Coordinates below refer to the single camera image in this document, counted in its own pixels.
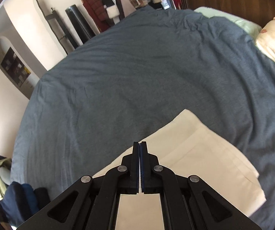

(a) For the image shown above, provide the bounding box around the black folded garment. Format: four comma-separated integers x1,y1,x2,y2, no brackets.
34,187,51,210

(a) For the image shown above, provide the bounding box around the black coat white cuff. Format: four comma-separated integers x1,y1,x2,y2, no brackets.
90,0,125,25

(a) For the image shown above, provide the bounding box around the dark navy folded garment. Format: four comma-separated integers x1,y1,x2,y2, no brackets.
0,182,39,227

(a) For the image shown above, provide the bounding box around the blue grey duvet cover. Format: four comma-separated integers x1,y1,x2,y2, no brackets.
11,6,275,229

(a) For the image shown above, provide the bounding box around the pale green pillow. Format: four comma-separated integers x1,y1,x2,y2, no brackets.
194,6,262,40

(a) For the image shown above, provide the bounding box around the black cylindrical tower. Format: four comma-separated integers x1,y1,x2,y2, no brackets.
65,5,95,44

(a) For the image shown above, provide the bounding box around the black ladder shelf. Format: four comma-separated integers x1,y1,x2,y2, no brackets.
45,8,79,55

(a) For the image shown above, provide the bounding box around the arched wall shelf niche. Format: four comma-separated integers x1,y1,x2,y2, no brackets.
0,37,39,99

